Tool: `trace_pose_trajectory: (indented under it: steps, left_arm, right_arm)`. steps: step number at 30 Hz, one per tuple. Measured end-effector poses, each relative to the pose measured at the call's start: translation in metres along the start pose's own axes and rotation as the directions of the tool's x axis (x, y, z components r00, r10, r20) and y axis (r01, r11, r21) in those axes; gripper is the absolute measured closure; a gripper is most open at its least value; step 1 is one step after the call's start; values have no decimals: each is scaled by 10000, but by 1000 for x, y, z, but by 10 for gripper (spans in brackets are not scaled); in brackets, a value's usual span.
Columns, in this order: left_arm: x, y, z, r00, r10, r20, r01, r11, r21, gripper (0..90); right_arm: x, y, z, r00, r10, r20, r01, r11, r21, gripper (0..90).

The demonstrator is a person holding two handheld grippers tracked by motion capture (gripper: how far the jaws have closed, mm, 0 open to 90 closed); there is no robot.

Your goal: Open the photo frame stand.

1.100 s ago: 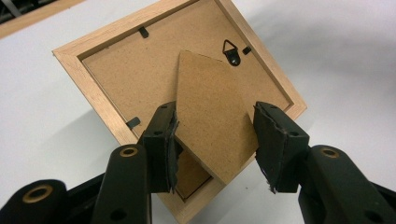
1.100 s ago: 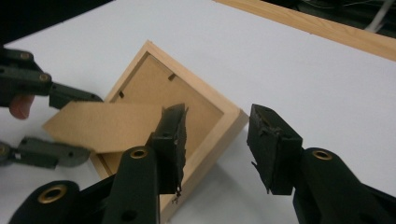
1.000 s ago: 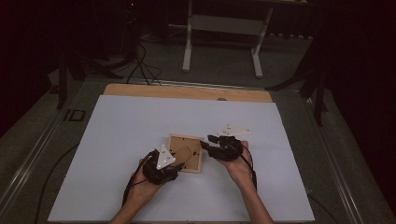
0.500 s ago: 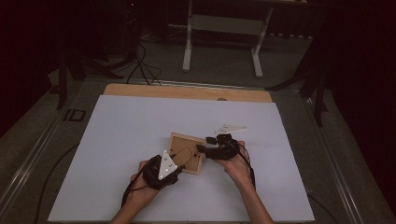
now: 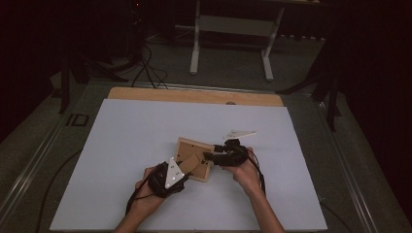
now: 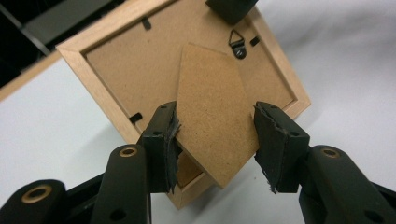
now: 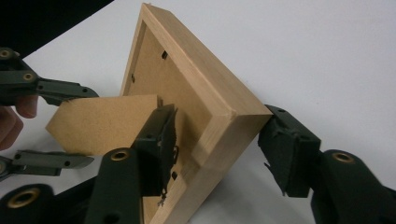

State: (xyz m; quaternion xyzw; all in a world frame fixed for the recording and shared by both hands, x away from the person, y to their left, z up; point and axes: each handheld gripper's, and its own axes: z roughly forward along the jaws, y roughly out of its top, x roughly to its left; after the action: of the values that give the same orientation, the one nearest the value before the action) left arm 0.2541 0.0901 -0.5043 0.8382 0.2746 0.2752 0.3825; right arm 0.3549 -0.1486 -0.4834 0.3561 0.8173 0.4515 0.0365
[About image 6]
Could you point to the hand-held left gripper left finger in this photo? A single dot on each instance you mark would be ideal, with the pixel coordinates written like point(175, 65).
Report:
point(160, 155)

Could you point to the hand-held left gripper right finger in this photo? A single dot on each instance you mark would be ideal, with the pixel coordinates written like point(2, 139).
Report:
point(281, 149)

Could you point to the wooden photo frame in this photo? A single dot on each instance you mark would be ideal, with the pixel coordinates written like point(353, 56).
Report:
point(130, 65)

